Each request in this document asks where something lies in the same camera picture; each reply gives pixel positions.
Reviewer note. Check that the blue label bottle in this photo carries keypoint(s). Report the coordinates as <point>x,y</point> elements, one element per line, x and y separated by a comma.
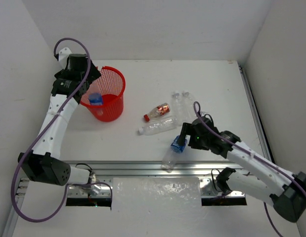
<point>172,155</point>
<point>95,99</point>

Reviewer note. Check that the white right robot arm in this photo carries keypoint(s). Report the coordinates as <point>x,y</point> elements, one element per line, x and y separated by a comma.
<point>284,190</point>

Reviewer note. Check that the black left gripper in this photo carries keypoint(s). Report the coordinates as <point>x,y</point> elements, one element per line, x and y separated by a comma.
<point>94,71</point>

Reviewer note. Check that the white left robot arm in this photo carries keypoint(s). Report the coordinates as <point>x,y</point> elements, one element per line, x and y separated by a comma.
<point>42,163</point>

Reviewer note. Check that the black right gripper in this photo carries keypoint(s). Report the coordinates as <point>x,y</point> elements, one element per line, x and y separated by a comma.
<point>189,130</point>

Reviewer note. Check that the clear bottle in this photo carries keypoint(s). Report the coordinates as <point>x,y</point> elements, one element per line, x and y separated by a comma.
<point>179,108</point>
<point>189,100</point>

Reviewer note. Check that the clear bottle lying sideways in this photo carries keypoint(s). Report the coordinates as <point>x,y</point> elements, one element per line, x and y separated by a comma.
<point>159,126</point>

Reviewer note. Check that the aluminium front rail frame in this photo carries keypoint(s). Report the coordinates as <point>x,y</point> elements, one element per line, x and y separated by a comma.
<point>205,171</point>

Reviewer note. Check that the red mesh plastic bin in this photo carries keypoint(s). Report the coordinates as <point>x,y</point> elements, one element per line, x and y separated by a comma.
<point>111,86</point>

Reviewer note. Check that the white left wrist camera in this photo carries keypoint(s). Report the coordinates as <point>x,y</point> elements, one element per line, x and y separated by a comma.
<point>63,54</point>

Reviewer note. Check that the red label red cap bottle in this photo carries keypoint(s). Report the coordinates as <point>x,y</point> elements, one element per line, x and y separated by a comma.
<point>157,112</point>

